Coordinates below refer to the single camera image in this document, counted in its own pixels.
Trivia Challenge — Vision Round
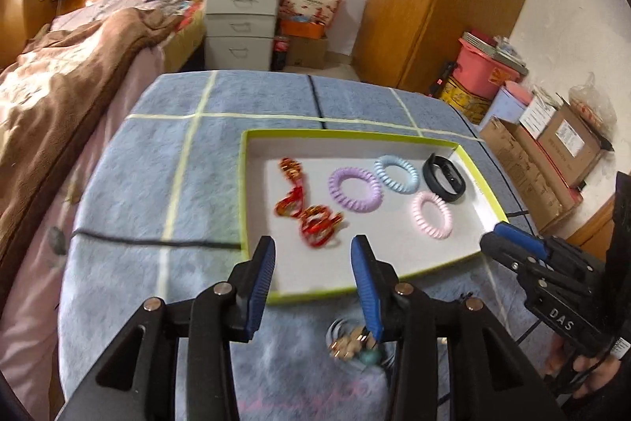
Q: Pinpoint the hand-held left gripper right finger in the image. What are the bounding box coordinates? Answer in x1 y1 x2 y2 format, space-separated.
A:
350 234 563 421

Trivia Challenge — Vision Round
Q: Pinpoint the long red braided bracelet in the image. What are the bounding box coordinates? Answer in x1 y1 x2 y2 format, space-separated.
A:
275 157 310 220

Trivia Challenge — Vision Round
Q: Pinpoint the grey nightstand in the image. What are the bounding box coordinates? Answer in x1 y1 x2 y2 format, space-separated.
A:
203 0 285 72

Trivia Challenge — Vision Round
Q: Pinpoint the yellow-green cardboard box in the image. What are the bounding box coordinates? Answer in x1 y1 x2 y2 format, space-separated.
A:
240 128 510 306

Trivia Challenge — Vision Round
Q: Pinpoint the cola bottle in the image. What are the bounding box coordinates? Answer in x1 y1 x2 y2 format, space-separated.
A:
272 33 292 73

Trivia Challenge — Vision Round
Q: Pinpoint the small cardboard box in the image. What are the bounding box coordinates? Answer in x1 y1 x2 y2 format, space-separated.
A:
284 34 330 69

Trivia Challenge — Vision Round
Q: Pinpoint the black smart band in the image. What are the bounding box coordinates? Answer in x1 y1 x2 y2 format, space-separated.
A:
422 153 467 204

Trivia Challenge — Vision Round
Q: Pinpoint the long cardboard box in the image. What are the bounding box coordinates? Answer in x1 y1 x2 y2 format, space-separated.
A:
480 115 583 235

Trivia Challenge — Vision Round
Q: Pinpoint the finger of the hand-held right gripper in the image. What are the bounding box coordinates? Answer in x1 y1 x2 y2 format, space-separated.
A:
480 232 526 274
494 222 548 256

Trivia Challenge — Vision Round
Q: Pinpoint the wooden cabinet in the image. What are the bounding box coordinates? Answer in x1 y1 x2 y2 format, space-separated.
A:
566 198 618 255

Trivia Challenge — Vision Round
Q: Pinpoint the red gift bag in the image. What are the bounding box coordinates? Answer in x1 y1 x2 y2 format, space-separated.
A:
278 0 345 28

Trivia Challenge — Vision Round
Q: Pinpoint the floral pink quilt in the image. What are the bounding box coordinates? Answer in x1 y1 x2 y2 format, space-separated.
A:
49 0 206 38

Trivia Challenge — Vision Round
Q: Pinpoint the person's right hand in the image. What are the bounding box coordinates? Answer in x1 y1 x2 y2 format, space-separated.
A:
544 334 621 397

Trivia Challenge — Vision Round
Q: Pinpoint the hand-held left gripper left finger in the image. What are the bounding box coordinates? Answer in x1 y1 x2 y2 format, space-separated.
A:
56 235 277 421

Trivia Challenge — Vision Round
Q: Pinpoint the purple spiral hair tie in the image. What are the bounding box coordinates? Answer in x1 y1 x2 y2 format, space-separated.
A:
328 165 383 210

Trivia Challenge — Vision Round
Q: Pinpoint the clear plastic bag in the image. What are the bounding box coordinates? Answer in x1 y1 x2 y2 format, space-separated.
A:
569 73 618 141

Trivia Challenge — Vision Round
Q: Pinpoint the wide wooden wardrobe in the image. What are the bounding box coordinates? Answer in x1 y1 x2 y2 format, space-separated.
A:
352 0 548 94

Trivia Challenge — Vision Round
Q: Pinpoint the orange box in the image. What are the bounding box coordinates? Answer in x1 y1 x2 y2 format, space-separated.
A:
279 19 325 38

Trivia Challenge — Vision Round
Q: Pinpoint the pink spiral hair tie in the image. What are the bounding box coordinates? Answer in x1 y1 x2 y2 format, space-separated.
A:
411 190 454 241

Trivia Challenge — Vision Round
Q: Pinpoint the white labelled box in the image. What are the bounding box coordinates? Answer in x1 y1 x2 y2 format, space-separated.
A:
517 88 563 141

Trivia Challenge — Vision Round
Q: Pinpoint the blue spiral hair tie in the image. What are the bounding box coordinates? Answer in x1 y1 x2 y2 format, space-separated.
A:
373 154 420 195

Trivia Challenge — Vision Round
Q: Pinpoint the light blue box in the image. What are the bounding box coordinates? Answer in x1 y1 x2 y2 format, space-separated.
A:
485 86 534 129

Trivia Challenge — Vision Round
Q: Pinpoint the yellow patterned box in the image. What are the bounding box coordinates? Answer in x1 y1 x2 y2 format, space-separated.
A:
436 76 494 124

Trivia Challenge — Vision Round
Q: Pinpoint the gold metal charm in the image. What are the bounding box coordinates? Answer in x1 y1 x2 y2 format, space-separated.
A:
331 327 372 361

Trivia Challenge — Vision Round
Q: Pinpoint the pink plastic bin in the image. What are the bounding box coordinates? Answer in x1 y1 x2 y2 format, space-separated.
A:
452 37 524 101

